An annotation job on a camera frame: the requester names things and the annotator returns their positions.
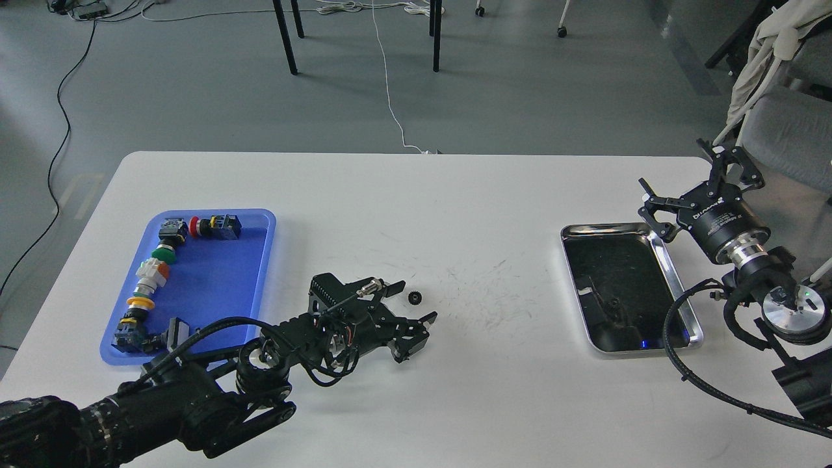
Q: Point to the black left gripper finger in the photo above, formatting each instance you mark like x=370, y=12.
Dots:
x=410, y=336
x=378, y=289

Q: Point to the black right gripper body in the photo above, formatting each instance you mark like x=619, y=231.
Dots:
x=715, y=222

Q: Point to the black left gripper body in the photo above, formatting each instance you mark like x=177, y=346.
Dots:
x=340, y=326

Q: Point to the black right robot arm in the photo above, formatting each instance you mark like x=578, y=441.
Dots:
x=764, y=305

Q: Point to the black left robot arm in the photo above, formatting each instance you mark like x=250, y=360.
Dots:
x=221, y=387

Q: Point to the grey office chair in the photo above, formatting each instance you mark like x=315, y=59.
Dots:
x=788, y=130

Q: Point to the silver metal tray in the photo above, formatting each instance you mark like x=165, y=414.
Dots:
x=630, y=262

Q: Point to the beige cloth on chair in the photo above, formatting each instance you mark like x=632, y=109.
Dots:
x=776, y=40

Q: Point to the blue plastic tray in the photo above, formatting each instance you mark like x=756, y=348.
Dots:
x=211, y=279

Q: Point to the black contact block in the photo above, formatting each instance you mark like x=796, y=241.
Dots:
x=176, y=334

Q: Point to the black table leg right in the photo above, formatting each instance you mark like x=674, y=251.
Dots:
x=435, y=24

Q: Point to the black table leg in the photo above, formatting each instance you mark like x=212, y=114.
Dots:
x=435, y=24
x=284, y=31

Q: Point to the red push button switch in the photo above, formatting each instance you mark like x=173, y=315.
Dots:
x=220, y=227

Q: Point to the green push button switch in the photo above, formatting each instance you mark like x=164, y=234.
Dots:
x=171, y=235

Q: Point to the white orange selector switch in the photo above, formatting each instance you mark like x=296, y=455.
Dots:
x=152, y=274

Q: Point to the yellow push button switch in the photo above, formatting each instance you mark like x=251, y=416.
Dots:
x=131, y=335

